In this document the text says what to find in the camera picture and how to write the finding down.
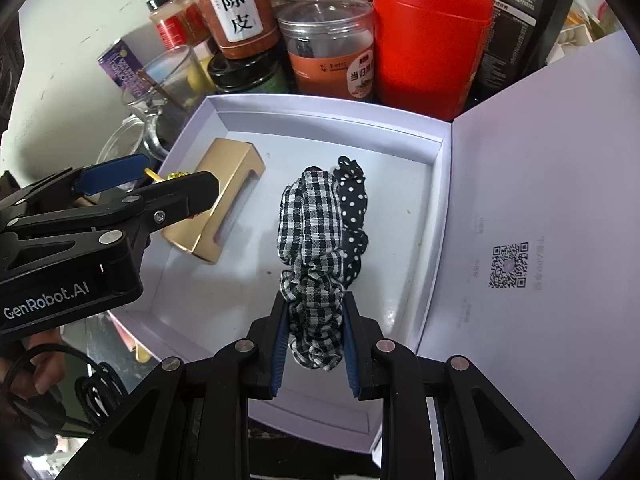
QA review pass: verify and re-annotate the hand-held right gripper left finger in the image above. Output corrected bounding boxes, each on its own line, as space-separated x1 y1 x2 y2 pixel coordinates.
57 295 291 480

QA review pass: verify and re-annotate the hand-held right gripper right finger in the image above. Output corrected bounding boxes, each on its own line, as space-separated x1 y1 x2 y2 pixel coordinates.
341 294 576 480

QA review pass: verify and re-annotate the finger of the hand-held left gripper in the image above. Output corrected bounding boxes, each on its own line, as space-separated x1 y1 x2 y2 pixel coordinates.
10 171 221 251
0 155 150 221

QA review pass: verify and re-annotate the gold cardboard box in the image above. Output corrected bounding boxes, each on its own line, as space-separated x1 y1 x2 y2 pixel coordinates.
162 137 266 265

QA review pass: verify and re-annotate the black white gingham scrunchie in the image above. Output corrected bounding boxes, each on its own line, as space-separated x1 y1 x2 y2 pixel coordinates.
277 165 351 372

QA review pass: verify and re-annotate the black polka dot hair band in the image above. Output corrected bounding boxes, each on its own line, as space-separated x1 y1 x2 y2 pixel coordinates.
332 156 371 291

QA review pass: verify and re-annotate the white gift box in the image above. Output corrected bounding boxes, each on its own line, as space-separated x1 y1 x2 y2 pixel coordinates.
107 27 640 480

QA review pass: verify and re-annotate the person's left hand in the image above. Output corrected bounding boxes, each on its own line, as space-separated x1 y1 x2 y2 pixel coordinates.
20 339 69 395

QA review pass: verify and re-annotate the purple packet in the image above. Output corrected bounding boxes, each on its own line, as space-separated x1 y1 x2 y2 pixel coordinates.
96 40 151 106

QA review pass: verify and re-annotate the glass mug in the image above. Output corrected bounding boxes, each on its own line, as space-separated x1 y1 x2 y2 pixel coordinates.
95 45 211 161

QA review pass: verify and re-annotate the yellow lemon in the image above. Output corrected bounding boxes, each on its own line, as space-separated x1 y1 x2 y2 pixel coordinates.
185 62 206 93

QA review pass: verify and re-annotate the dark jar black lid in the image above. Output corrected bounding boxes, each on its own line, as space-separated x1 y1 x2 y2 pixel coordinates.
207 52 288 95

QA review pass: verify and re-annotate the red label jar black lid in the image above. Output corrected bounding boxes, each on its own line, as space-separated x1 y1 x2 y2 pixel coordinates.
146 0 211 51

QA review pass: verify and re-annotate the low clear jar orange label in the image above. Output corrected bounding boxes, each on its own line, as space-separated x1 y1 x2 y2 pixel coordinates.
277 0 376 103

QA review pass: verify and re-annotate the orange powder jar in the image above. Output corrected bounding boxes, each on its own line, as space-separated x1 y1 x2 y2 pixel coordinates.
190 0 281 61

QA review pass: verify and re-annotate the red canister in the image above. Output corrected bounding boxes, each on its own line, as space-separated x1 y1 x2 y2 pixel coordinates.
372 0 496 121

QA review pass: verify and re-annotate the black foil bag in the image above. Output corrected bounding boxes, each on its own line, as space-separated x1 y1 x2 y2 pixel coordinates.
452 0 581 106

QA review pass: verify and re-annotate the black cable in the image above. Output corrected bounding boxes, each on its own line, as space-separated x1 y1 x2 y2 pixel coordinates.
0 345 131 436

